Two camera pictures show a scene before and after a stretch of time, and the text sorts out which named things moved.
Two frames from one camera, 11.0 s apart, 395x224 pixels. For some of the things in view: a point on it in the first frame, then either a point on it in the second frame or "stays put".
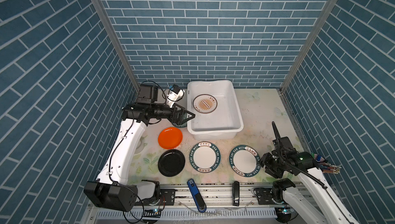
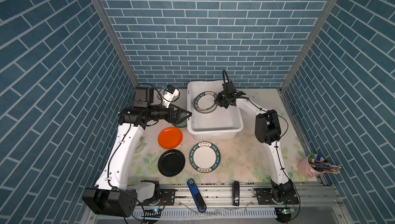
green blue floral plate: [181, 126] stays put
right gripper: [265, 157] to [217, 100]
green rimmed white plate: [245, 161] to [204, 100]
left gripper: [178, 119] stays put
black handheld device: [236, 193] stays put
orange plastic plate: [170, 138] stays put
